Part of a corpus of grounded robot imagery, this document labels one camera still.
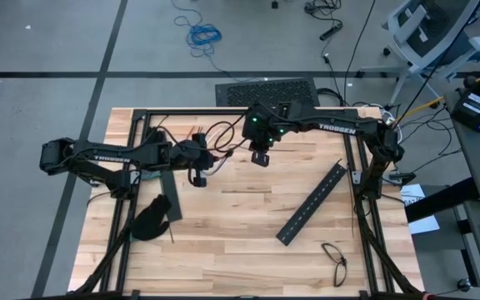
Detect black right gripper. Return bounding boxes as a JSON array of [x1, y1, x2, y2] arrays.
[[241, 102, 289, 150]]

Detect black duct cover strip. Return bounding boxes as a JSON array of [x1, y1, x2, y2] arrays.
[[158, 169, 183, 223]]

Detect black perforated floor mat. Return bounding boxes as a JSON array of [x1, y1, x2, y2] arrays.
[[214, 77, 321, 108]]

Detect black eyeglasses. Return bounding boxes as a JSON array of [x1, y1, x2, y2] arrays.
[[321, 242, 348, 288]]

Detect grey mesh office chair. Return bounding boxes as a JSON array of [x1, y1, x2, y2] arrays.
[[381, 0, 480, 105]]

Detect white paper sheet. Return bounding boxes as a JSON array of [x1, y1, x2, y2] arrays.
[[398, 182, 441, 235]]

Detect black stand beam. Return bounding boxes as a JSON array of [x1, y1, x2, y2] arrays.
[[404, 177, 480, 224]]

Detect black box device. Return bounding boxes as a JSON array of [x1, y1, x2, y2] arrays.
[[450, 89, 480, 133]]

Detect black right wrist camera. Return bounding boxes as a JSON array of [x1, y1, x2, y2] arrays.
[[251, 149, 272, 168]]

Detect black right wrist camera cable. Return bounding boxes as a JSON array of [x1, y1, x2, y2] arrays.
[[206, 114, 249, 153]]

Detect black aluminium table frame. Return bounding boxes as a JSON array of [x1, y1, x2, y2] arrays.
[[67, 107, 427, 300]]

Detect black slotted cable duct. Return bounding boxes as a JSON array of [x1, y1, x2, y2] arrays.
[[276, 162, 348, 247]]

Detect black power strip with cable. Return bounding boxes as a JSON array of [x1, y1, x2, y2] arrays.
[[304, 0, 345, 43]]

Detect coiled blue floor cable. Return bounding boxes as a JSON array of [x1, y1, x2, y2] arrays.
[[172, 0, 224, 59]]

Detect thin black hanging cable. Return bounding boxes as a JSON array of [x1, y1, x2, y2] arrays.
[[342, 0, 378, 80]]

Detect yellow cable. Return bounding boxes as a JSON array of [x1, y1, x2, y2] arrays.
[[393, 96, 446, 126]]

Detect thick black hanging cable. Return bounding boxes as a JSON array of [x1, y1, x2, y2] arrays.
[[393, 0, 480, 124]]

